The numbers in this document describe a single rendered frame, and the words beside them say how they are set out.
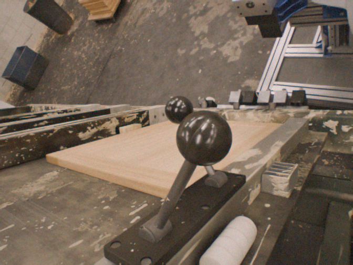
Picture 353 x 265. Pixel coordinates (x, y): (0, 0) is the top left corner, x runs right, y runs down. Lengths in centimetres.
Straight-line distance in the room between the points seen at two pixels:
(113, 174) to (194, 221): 25
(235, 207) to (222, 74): 194
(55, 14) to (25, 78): 120
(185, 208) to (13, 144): 51
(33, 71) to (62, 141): 411
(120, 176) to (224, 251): 26
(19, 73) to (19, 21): 146
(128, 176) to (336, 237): 33
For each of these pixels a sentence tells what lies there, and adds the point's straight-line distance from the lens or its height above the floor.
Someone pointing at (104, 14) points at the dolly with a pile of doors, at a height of 13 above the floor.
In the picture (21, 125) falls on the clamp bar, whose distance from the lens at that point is 94.
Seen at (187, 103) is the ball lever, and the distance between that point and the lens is 31.
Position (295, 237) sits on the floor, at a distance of 169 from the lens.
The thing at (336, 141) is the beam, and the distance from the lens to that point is 86.
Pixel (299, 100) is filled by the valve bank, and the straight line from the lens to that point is 104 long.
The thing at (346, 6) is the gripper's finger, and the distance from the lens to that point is 34.
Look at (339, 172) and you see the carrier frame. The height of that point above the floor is 18.
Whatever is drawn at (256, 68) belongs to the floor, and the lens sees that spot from 213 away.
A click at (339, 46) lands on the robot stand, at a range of 165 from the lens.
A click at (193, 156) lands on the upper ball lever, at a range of 15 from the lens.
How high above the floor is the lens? 167
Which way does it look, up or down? 49 degrees down
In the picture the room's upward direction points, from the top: 56 degrees counter-clockwise
